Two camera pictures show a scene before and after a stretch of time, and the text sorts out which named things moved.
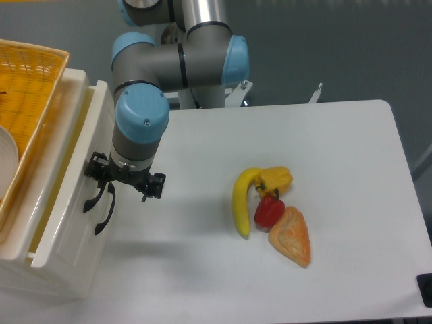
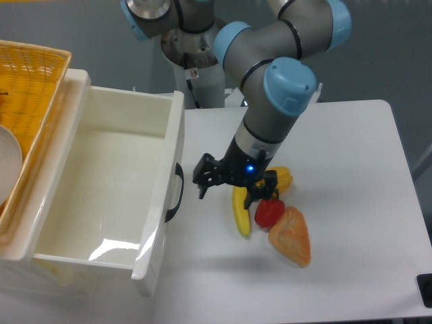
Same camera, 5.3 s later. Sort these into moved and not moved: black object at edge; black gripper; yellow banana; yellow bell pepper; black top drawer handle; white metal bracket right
Moved: black top drawer handle; black gripper
Not moved: yellow bell pepper; yellow banana; white metal bracket right; black object at edge
